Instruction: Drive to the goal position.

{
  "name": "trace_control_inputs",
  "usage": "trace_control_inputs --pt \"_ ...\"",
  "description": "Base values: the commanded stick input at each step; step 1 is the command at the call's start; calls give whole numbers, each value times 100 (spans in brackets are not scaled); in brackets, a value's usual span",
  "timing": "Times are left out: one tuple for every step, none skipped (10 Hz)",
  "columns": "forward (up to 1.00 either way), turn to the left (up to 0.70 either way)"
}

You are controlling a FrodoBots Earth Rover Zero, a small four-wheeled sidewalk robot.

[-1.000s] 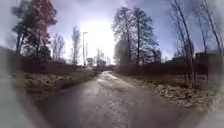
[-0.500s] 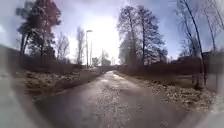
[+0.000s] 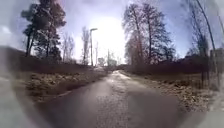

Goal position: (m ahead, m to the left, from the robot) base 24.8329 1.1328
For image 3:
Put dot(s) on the street lamp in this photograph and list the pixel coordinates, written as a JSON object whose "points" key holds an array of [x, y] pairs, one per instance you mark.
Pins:
{"points": [[91, 50]]}

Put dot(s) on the grey asphalt path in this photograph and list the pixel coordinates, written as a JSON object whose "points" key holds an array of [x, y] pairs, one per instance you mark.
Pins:
{"points": [[113, 103]]}

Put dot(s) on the clump of tall trees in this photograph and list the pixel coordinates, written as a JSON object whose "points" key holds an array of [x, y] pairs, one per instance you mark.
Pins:
{"points": [[146, 33]]}

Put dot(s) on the long dark hedge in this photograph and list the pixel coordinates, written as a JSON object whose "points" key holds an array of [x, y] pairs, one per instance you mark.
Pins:
{"points": [[166, 66]]}

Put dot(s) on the grass verge with dry leaves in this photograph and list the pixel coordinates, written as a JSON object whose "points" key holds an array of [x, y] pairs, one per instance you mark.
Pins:
{"points": [[50, 83], [180, 86]]}

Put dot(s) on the dark hedge on bank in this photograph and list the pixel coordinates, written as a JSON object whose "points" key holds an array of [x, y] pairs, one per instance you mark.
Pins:
{"points": [[40, 65]]}

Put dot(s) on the large pine tree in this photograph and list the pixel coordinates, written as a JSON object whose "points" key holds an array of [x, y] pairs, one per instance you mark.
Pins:
{"points": [[45, 26]]}

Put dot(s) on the thin leaning pole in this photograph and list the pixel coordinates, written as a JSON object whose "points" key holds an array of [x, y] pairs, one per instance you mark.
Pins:
{"points": [[210, 36]]}

